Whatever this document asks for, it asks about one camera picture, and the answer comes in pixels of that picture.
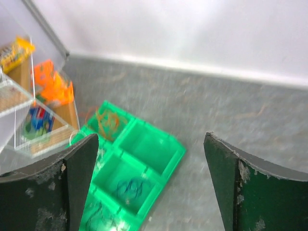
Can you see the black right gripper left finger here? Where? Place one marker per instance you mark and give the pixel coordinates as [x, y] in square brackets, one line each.
[50, 194]

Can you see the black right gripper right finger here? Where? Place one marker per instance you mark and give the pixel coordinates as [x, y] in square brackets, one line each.
[254, 194]

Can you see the blue green snack packet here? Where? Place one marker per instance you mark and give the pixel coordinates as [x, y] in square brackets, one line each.
[38, 122]

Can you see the green compartment tray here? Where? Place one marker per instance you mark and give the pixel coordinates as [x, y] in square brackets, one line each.
[134, 162]

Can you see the orange snack packet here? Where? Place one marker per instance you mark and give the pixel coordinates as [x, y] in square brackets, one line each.
[52, 88]

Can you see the wooden shelf board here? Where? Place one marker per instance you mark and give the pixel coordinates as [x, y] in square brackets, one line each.
[21, 75]

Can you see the yellow snack packet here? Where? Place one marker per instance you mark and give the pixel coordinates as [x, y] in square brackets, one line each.
[15, 53]

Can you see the white wire shelf rack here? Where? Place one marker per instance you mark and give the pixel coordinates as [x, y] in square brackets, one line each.
[37, 104]

